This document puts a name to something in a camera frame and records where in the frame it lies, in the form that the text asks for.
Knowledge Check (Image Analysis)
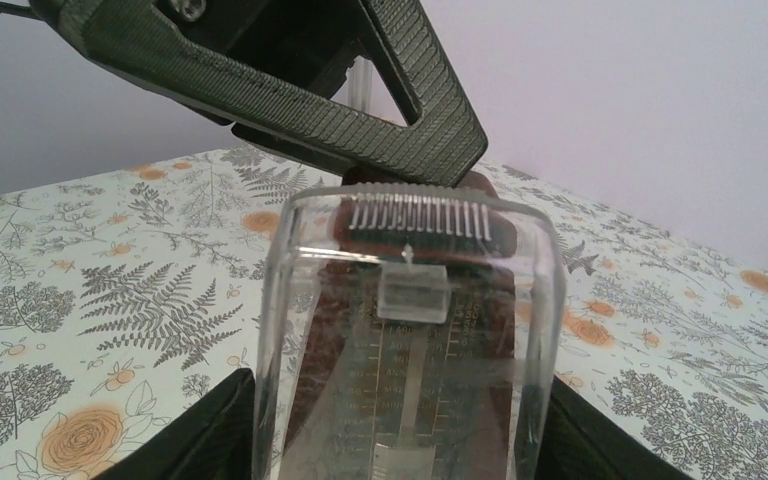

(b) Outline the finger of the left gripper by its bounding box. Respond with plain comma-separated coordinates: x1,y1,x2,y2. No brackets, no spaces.
31,0,488,186

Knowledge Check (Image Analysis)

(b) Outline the brown wooden metronome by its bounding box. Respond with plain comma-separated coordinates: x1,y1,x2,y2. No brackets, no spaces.
276,176,517,479

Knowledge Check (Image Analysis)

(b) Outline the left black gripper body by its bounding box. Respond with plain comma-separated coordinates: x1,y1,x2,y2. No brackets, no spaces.
155,1,374,99

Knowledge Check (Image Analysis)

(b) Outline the floral patterned table mat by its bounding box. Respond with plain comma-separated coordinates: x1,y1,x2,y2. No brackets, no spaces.
0,146,768,479

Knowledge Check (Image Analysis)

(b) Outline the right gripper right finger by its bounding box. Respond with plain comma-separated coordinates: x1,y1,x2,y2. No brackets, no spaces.
536,377,690,480

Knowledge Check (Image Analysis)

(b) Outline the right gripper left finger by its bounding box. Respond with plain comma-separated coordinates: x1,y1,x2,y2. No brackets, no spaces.
99,369,255,480

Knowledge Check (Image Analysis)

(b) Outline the clear plastic metronome cover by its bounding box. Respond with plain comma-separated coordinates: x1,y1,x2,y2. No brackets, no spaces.
252,183,566,479

